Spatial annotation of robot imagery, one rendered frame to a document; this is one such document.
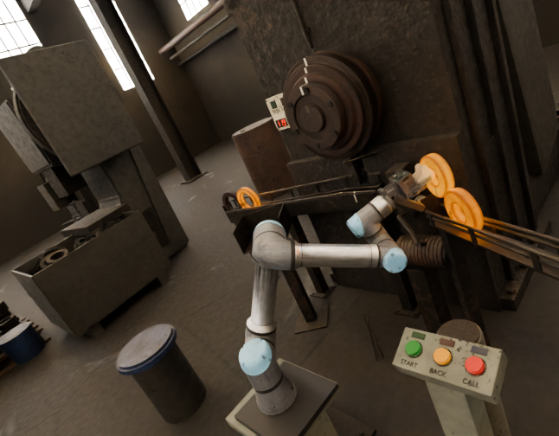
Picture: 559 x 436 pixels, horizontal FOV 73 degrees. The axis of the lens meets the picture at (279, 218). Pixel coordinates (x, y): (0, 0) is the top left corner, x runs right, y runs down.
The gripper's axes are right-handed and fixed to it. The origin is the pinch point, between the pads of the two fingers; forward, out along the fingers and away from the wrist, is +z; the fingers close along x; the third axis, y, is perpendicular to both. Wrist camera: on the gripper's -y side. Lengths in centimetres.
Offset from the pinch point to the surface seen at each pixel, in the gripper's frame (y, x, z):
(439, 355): -13, -49, -41
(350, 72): 39, 32, 4
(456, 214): -12.7, -9.4, -5.1
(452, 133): -1.9, 17.6, 19.7
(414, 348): -12, -44, -45
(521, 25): -3, 64, 98
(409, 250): -29.0, 13.3, -20.5
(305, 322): -64, 70, -84
